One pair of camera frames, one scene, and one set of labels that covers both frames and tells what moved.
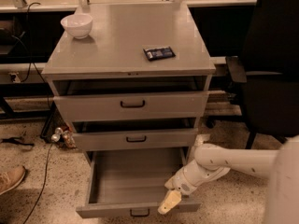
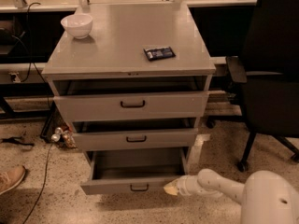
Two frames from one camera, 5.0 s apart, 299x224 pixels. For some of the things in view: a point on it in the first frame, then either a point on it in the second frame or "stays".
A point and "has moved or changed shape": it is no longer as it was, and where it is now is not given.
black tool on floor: (13, 140) stays
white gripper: (181, 184) to (182, 185)
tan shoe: (10, 177) stays
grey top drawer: (131, 100) stays
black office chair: (267, 70) stays
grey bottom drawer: (127, 182) has moved or changed shape
